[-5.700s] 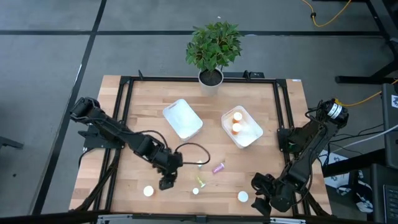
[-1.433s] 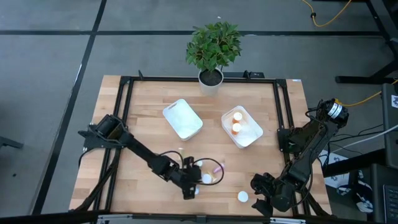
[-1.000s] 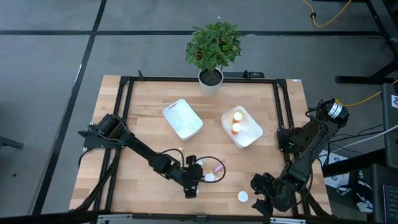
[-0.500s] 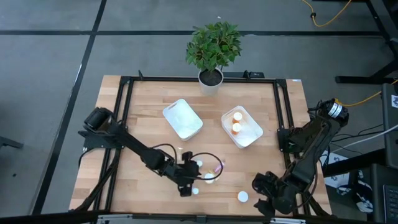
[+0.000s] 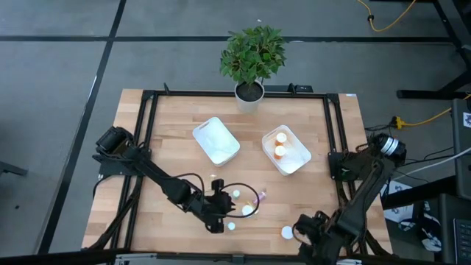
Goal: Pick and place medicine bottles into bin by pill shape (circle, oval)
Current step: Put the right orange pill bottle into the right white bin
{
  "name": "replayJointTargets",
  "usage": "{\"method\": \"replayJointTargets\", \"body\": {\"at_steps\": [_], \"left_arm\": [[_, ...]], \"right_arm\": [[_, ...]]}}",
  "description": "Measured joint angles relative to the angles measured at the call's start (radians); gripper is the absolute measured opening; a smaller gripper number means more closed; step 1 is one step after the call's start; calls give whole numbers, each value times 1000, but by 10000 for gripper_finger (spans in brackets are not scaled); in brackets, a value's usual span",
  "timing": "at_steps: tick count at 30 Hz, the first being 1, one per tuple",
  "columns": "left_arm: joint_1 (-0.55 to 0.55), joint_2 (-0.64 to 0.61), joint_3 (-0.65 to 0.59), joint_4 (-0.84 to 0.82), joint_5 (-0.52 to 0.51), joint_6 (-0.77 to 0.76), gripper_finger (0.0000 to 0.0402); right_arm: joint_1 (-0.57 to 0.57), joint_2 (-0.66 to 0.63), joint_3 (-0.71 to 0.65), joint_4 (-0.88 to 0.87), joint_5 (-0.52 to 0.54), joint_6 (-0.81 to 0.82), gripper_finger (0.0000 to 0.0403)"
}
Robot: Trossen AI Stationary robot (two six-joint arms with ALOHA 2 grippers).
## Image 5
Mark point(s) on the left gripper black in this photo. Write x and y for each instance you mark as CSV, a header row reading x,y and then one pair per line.
x,y
219,206

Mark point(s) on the white plant pot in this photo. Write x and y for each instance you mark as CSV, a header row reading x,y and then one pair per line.
x,y
249,105

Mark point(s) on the white plastic bin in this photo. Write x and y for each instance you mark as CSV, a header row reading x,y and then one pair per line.
x,y
294,162
217,143

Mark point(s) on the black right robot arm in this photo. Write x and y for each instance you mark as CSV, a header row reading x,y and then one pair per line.
x,y
362,191

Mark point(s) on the white-capped pill bottle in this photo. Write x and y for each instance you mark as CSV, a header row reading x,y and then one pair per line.
x,y
287,232

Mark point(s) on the short green pill bottle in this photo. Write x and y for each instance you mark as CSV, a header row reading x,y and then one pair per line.
x,y
236,193

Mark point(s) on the green leafy plant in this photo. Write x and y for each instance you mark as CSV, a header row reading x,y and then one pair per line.
x,y
254,55

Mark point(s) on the yellow pill bottle white cap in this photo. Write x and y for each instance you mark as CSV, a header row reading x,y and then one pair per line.
x,y
247,210

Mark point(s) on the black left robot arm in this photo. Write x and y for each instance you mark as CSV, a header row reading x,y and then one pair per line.
x,y
154,171

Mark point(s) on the black cabinet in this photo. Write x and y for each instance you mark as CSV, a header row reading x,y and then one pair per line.
x,y
449,206

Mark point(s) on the dark stand foot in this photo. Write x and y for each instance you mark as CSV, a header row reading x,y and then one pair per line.
x,y
11,169

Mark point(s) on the black desk legs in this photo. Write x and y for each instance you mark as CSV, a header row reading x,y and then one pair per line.
x,y
423,94

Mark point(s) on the black equipment box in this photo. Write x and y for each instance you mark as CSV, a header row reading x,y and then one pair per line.
x,y
461,154

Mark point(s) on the black aluminium table frame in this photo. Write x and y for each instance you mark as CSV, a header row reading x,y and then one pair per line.
x,y
184,93

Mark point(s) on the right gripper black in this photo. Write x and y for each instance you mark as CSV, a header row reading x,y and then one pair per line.
x,y
318,228

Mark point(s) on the orange pill bottle white cap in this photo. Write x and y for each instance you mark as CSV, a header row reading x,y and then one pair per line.
x,y
280,151
280,138

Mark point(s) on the tall green pill bottle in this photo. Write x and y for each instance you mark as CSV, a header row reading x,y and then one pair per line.
x,y
231,226

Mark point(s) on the pink pill bottle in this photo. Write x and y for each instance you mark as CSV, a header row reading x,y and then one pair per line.
x,y
260,197

